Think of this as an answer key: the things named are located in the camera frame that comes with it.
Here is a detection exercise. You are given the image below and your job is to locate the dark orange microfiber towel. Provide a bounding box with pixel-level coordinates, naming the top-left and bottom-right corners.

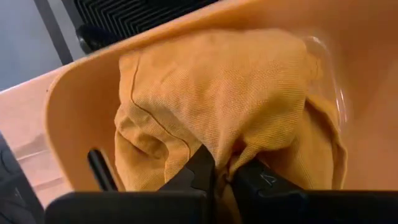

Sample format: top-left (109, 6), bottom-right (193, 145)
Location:
top-left (114, 28), bottom-right (348, 224)

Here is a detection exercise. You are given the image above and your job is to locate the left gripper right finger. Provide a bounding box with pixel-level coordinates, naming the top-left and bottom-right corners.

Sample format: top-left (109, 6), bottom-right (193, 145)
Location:
top-left (231, 159), bottom-right (307, 194)

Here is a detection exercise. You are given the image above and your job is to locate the orange plastic basket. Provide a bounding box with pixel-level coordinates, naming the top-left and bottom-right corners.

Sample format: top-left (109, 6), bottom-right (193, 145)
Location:
top-left (43, 0), bottom-right (398, 192)

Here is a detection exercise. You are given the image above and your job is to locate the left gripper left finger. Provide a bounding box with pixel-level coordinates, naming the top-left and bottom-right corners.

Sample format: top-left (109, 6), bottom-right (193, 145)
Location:
top-left (158, 144), bottom-right (216, 194)

